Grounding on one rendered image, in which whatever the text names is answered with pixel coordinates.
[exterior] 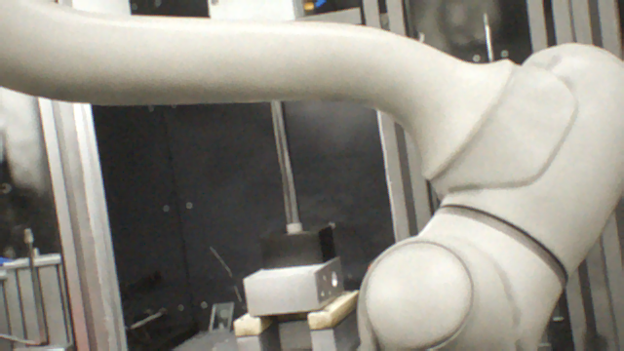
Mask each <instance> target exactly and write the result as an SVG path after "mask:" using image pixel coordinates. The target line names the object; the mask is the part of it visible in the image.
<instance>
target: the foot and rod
mask: <svg viewBox="0 0 624 351"><path fill-rule="evenodd" d="M269 107H270V113H271V120H272V126H273V133H274V139H275V144H276V151H277V158H278V165H279V171H280V183H281V189H282V196H283V203H284V209H285V215H286V222H287V228H288V230H277V231H272V232H270V233H268V234H265V235H263V236H261V237H258V242H259V248H260V254H261V261H262V268H263V271H266V270H276V269H284V268H294V267H301V266H311V265H320V264H324V263H326V262H327V261H329V260H331V259H332V258H334V257H335V250H334V243H333V236H332V226H331V225H324V226H317V227H308V228H301V214H300V207H299V202H298V196H297V189H296V183H295V176H294V169H293V158H292V152H291V145H290V139H289V132H288V125H287V120H286V113H285V106H284V101H283V100H279V101H269Z"/></svg>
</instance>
